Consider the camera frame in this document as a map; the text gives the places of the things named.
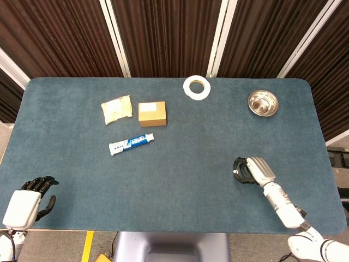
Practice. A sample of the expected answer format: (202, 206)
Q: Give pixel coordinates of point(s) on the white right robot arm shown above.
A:
(286, 207)

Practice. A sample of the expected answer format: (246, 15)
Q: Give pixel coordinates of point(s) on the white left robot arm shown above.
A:
(8, 244)

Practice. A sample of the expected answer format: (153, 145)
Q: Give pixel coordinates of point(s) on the black equipment rack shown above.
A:
(339, 157)

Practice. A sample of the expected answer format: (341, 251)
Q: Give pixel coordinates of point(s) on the blue white toothpaste tube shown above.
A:
(131, 144)

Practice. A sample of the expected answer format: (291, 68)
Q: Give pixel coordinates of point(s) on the stainless steel bowl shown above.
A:
(263, 104)

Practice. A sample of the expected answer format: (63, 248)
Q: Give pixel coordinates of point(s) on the cream plastic snack packet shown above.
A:
(116, 109)

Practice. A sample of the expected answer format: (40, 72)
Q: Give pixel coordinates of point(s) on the brown folding screen panel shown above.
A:
(267, 35)
(330, 68)
(62, 35)
(169, 35)
(8, 92)

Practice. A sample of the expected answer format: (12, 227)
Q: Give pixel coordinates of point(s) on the blue felt table mat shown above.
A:
(174, 169)

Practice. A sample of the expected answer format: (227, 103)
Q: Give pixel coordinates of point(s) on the white tape roll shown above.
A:
(187, 91)

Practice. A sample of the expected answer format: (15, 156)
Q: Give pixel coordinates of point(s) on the yellow floor tape strip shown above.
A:
(87, 245)

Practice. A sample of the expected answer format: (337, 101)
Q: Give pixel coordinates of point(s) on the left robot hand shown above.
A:
(21, 207)

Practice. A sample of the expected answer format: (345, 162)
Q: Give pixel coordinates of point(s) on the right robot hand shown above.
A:
(260, 170)

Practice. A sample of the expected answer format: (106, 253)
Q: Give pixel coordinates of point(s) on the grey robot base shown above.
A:
(171, 247)

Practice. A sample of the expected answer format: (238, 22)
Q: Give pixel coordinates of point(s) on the brown cardboard box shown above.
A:
(152, 116)

